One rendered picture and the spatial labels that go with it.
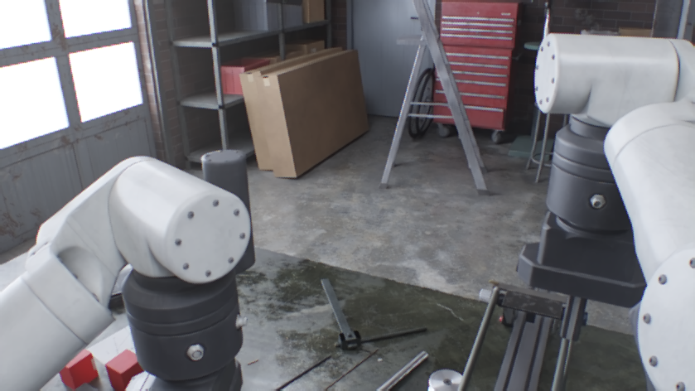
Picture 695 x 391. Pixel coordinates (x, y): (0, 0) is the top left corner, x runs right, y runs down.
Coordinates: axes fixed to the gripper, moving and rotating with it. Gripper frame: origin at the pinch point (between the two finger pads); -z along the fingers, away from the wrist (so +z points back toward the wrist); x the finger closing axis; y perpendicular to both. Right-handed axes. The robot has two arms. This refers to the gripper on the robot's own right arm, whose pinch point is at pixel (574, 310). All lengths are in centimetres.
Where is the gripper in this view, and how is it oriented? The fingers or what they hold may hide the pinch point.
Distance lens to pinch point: 56.3
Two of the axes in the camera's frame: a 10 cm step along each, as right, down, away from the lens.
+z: 0.0, -9.2, -3.8
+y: -4.6, 3.4, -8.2
